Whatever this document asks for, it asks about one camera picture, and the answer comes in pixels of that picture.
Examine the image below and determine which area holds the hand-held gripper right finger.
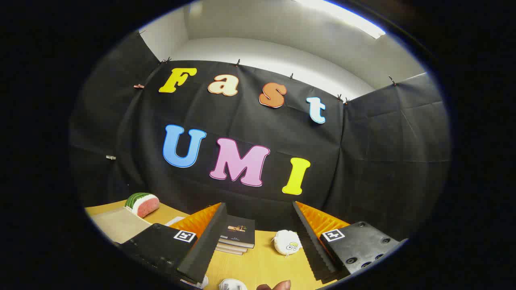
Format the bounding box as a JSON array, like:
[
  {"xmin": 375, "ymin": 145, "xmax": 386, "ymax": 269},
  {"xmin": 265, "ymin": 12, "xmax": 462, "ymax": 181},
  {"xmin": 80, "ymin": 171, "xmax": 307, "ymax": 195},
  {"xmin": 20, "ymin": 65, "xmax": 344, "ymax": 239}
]
[{"xmin": 292, "ymin": 201, "xmax": 408, "ymax": 282}]

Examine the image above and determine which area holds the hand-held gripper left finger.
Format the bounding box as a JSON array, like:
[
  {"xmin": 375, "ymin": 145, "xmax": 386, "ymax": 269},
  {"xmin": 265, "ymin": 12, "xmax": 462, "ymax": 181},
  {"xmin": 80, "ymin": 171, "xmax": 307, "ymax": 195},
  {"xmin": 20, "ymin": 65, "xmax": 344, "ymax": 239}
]
[{"xmin": 119, "ymin": 202, "xmax": 228, "ymax": 284}]

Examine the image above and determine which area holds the beige fabric storage box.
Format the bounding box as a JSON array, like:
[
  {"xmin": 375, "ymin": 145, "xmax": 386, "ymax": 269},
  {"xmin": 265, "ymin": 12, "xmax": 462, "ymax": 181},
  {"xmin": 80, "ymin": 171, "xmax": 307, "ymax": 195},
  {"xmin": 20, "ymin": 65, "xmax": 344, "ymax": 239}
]
[{"xmin": 91, "ymin": 207, "xmax": 152, "ymax": 244}]

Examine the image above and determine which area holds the white plush toy with face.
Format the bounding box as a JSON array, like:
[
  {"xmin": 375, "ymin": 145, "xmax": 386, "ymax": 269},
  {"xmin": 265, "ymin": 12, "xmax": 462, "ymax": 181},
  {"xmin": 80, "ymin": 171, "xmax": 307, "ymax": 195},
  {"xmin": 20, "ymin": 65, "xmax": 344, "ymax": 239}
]
[{"xmin": 272, "ymin": 230, "xmax": 302, "ymax": 257}]

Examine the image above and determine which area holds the black hardcover book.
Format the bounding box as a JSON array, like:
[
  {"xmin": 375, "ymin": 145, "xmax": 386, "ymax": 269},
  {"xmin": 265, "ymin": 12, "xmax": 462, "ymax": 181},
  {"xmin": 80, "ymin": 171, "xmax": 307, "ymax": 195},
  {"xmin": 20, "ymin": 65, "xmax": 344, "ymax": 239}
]
[{"xmin": 220, "ymin": 215, "xmax": 256, "ymax": 249}]

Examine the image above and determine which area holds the watermelon slice plush toy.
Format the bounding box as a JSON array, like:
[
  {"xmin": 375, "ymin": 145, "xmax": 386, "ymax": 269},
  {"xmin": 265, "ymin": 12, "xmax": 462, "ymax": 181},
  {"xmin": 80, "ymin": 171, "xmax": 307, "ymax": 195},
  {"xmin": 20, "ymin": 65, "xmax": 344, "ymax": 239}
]
[{"xmin": 125, "ymin": 193, "xmax": 160, "ymax": 218}]

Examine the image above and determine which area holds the black backdrop cloth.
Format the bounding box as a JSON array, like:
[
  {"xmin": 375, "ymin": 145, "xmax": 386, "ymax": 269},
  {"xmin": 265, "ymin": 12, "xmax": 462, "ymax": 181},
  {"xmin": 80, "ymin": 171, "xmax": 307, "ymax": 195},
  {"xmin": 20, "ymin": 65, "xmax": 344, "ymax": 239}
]
[{"xmin": 69, "ymin": 30, "xmax": 451, "ymax": 242}]

